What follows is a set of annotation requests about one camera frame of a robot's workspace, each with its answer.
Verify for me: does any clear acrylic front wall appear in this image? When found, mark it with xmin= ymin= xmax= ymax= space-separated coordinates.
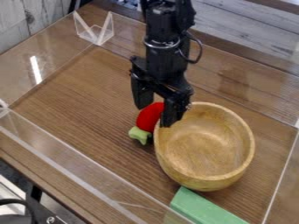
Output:
xmin=0 ymin=108 xmax=192 ymax=224

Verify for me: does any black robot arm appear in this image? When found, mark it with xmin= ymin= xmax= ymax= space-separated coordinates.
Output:
xmin=131 ymin=0 xmax=199 ymax=127

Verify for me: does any red plush strawberry toy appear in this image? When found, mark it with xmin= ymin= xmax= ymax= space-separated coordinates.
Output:
xmin=128 ymin=101 xmax=164 ymax=145

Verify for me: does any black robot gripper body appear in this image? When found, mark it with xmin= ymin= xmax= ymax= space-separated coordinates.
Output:
xmin=129 ymin=43 xmax=193 ymax=107

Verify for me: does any wooden bowl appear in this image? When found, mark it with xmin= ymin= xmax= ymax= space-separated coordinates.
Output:
xmin=153 ymin=101 xmax=256 ymax=192

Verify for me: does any clear acrylic corner bracket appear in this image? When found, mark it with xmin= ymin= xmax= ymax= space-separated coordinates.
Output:
xmin=72 ymin=12 xmax=115 ymax=46

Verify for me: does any black cable loop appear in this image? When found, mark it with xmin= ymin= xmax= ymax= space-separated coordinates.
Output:
xmin=177 ymin=31 xmax=204 ymax=65

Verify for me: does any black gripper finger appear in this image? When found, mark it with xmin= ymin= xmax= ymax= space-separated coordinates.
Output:
xmin=160 ymin=99 xmax=187 ymax=128
xmin=131 ymin=76 xmax=155 ymax=109

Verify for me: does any green foam block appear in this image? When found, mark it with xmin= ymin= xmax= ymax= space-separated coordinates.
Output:
xmin=169 ymin=186 xmax=249 ymax=224

